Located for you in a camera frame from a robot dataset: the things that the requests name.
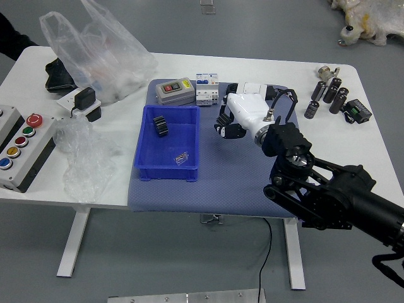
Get black flat pouch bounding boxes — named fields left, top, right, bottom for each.
left=45, top=57, right=78, bottom=93

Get grey metal base plate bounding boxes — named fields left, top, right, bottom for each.
left=107, top=288, right=266, bottom=303

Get white wall switch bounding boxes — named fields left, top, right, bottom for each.
left=242, top=81, right=269, bottom=95

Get large clear plastic bag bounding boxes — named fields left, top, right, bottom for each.
left=39, top=0, right=158, bottom=107

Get black module green terminal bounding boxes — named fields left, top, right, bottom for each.
left=342, top=98, right=372, bottom=124

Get grey push-button switch box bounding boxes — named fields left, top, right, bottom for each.
left=154, top=78, right=196, bottom=107

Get crumpled clear plastic wrap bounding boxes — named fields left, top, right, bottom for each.
left=54, top=117, right=124, bottom=205

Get grey control box coloured buttons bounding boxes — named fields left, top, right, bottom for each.
left=0, top=105, right=59, bottom=194

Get white table leg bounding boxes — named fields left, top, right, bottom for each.
left=56, top=203, right=92, bottom=278
left=283, top=217, right=306, bottom=290

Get blue plastic box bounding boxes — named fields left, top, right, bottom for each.
left=134, top=105, right=202, bottom=183

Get white circuit breaker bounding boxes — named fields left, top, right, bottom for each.
left=194, top=73, right=220, bottom=107

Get person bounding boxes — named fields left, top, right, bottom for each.
left=0, top=11, right=40, bottom=61

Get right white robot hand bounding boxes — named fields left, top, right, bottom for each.
left=214, top=91, right=274, bottom=140

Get black power adapter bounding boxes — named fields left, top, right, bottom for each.
left=69, top=87, right=97, bottom=118

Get black module with thin wires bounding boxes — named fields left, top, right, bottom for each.
left=266, top=84, right=300, bottom=104

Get small black block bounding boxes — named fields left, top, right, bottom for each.
left=85, top=107, right=102, bottom=122

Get big black gear nut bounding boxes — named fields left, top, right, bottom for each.
left=153, top=115, right=170, bottom=138

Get clear floor plate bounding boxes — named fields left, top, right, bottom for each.
left=199, top=0, right=217, bottom=15

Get white socket plate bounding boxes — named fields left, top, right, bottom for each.
left=56, top=89, right=102, bottom=116

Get yellowish white wrapped bundle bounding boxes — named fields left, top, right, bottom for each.
left=330, top=0, right=404, bottom=47

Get blue-grey padded mat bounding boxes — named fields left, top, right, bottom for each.
left=127, top=78, right=312, bottom=219

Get silver metal fitting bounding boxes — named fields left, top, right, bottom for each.
left=317, top=65, right=342, bottom=82

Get metal bracket under table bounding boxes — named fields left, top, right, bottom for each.
left=199, top=213, right=224, bottom=225

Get black floor cable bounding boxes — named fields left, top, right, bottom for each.
left=257, top=217, right=274, bottom=303

